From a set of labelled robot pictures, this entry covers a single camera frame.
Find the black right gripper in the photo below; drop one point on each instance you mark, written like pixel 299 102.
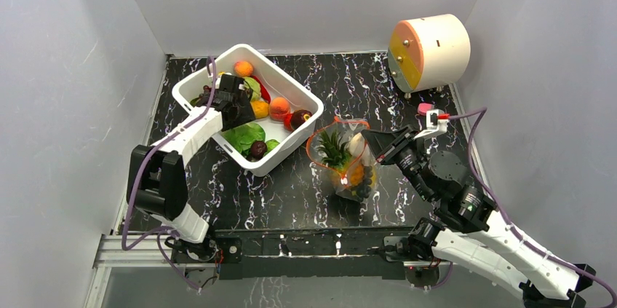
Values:
pixel 396 144

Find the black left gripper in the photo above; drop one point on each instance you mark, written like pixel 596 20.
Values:
pixel 247 116

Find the clear zip top bag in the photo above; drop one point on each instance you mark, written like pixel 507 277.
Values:
pixel 347 128

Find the red toy peach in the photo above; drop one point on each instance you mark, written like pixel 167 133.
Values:
pixel 279 108

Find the orange toy pineapple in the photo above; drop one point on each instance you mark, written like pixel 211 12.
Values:
pixel 335 154

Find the dark blue toy grapes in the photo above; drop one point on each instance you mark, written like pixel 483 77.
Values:
pixel 363 182

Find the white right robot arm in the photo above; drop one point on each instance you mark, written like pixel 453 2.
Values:
pixel 469 229

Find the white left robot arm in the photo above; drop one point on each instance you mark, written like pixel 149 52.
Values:
pixel 157 179

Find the orange toy mango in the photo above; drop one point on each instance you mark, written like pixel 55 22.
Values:
pixel 260 109

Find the green toy cabbage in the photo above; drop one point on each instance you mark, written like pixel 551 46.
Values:
pixel 253 87

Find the red toy chili pepper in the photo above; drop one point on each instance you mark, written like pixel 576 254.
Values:
pixel 264 94

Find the dark red toy mangosteen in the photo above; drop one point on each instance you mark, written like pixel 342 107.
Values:
pixel 257 150

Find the orange toy fruit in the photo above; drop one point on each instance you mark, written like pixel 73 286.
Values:
pixel 243 68

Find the white plastic bin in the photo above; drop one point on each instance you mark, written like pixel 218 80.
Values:
pixel 289 93

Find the pink eraser block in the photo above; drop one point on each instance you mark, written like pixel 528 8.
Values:
pixel 424 108

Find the dark purple toy fruit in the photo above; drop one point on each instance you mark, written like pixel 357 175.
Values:
pixel 296 119

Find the white cylinder drum toy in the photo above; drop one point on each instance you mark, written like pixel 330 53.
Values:
pixel 428 52

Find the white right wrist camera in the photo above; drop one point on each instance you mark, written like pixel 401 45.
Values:
pixel 436 124

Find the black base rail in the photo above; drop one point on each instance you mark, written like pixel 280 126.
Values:
pixel 324 252

